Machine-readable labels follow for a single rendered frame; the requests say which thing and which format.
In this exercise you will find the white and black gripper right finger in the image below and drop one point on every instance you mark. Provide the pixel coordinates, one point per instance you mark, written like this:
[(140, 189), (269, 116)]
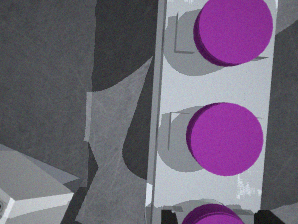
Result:
[(266, 217)]

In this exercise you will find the white button panel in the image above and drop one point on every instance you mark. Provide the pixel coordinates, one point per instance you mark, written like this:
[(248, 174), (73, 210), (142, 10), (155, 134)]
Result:
[(33, 191)]

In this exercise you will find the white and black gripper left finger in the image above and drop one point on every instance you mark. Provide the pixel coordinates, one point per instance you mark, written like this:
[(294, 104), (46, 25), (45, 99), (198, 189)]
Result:
[(167, 217)]

